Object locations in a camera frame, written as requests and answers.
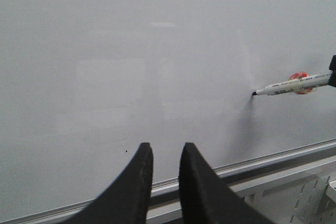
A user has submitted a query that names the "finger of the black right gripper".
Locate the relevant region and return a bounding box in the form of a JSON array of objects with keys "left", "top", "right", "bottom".
[{"left": 328, "top": 55, "right": 336, "bottom": 87}]

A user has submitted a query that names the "white whiteboard with aluminium frame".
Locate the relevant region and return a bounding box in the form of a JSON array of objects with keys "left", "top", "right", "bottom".
[{"left": 1, "top": 0, "right": 335, "bottom": 221}]

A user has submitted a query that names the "white whiteboard marker pen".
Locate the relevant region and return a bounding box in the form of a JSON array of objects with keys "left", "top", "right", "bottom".
[{"left": 252, "top": 71, "right": 331, "bottom": 96}]

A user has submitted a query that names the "red round magnet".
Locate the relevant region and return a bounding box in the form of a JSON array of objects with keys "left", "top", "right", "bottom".
[{"left": 288, "top": 71, "right": 314, "bottom": 95}]

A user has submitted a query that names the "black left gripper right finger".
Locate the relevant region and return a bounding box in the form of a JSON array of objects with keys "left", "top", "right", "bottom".
[{"left": 179, "top": 143, "right": 272, "bottom": 223}]

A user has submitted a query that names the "white perforated metal panel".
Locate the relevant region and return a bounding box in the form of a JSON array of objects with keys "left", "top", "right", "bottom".
[{"left": 238, "top": 172, "right": 335, "bottom": 223}]

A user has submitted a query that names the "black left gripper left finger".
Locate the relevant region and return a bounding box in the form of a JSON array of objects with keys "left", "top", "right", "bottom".
[{"left": 63, "top": 143, "right": 153, "bottom": 223}]

